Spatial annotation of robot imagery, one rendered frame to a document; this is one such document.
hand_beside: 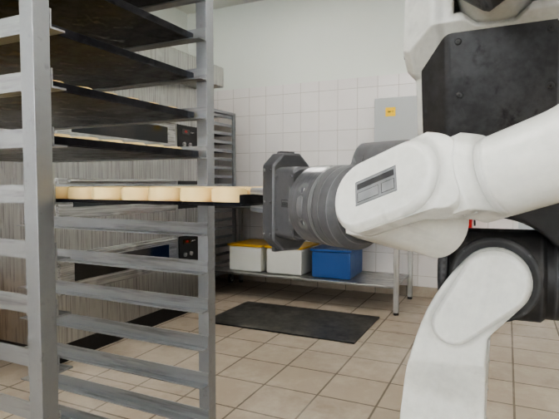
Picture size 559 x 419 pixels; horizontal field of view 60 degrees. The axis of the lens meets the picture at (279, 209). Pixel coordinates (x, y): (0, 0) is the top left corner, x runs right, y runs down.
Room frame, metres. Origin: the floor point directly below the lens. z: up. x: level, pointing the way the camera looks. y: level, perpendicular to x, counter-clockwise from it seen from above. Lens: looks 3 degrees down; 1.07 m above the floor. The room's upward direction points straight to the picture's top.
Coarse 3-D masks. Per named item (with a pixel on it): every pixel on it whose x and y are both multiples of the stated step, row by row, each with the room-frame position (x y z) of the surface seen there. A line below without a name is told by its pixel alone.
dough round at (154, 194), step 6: (150, 192) 0.71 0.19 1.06; (156, 192) 0.70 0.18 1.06; (162, 192) 0.70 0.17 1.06; (168, 192) 0.70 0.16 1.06; (174, 192) 0.71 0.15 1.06; (150, 198) 0.71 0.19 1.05; (156, 198) 0.70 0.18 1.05; (162, 198) 0.70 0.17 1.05; (168, 198) 0.70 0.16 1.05; (174, 198) 0.71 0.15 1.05
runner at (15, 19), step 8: (16, 16) 0.79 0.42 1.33; (0, 24) 0.80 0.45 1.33; (8, 24) 0.80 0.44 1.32; (16, 24) 0.79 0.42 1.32; (0, 32) 0.80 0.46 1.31; (8, 32) 0.80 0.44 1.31; (16, 32) 0.79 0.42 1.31; (56, 32) 0.78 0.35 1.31; (64, 32) 0.78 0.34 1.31; (0, 40) 0.82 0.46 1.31; (8, 40) 0.82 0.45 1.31; (16, 40) 0.82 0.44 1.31
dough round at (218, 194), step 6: (216, 192) 0.66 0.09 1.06; (222, 192) 0.65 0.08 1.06; (228, 192) 0.65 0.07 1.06; (234, 192) 0.65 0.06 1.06; (240, 192) 0.66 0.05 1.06; (246, 192) 0.67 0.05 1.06; (216, 198) 0.66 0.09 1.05; (222, 198) 0.65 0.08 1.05; (228, 198) 0.65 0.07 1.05; (234, 198) 0.65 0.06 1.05
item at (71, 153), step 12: (60, 144) 0.79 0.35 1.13; (72, 144) 0.81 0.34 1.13; (84, 144) 0.83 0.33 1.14; (96, 144) 0.86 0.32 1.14; (108, 144) 0.88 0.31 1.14; (120, 144) 0.91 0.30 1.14; (132, 144) 0.94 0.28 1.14; (0, 156) 1.11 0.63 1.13; (12, 156) 1.11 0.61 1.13; (60, 156) 1.11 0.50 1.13; (72, 156) 1.10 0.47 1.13; (84, 156) 1.10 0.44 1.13; (96, 156) 1.10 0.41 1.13; (108, 156) 1.10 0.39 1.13; (120, 156) 1.10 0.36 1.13; (132, 156) 1.10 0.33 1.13; (144, 156) 1.10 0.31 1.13; (156, 156) 1.10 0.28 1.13; (168, 156) 1.10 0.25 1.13; (180, 156) 1.10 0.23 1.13; (192, 156) 1.11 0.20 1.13
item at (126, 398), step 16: (64, 384) 1.34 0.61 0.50; (80, 384) 1.32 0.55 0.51; (96, 384) 1.29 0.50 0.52; (112, 400) 1.24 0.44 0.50; (128, 400) 1.24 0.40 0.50; (144, 400) 1.22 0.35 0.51; (160, 400) 1.19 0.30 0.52; (160, 416) 1.16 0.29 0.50; (176, 416) 1.16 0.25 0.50; (192, 416) 1.15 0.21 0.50; (208, 416) 1.13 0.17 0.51
